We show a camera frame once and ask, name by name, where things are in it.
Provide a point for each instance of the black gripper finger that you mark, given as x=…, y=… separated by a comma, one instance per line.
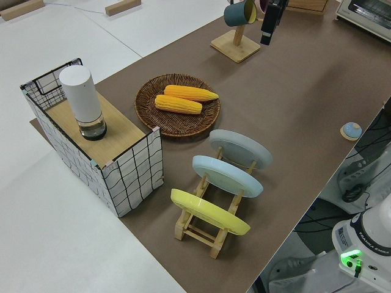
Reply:
x=271, y=19
x=282, y=12

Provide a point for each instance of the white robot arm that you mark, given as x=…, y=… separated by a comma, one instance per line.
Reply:
x=351, y=241

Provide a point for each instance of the wooden drawer cabinet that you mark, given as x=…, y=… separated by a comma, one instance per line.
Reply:
x=305, y=4

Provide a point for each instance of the pink mug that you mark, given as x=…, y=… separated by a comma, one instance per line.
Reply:
x=262, y=5

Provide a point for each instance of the dark teal mug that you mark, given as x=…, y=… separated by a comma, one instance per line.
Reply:
x=235, y=15

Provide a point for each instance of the wooden mug tree stand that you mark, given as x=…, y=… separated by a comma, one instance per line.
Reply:
x=235, y=45

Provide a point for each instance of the white toaster oven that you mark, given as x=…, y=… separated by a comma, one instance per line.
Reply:
x=366, y=15

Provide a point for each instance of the brown table mat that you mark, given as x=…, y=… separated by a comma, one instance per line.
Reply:
x=290, y=107

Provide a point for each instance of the yellow corn cob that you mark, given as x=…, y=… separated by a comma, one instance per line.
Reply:
x=177, y=104
x=189, y=92

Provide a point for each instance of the grey plate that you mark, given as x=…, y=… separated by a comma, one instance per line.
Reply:
x=241, y=149

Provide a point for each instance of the blue dome bell wooden base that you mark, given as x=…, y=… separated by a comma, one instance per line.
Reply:
x=351, y=130

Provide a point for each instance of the wooden block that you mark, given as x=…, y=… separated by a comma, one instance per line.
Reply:
x=122, y=7
x=18, y=13

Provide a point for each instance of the round wicker basket tray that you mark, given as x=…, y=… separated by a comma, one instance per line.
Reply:
x=152, y=119

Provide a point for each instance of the light blue plate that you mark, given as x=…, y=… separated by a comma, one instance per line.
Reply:
x=227, y=177

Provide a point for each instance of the white power strip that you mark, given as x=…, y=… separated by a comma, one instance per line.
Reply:
x=351, y=171

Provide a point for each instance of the black power adapter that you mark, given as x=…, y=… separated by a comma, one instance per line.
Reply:
x=352, y=193

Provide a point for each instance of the wooden basket lid board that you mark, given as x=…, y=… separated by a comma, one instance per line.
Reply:
x=116, y=134

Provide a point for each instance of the yellow plate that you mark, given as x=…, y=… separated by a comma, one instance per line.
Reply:
x=207, y=212

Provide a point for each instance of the white cylindrical grinder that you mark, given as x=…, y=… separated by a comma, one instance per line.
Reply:
x=82, y=97

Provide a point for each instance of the wooden plate rack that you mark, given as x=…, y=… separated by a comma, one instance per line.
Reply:
x=198, y=236

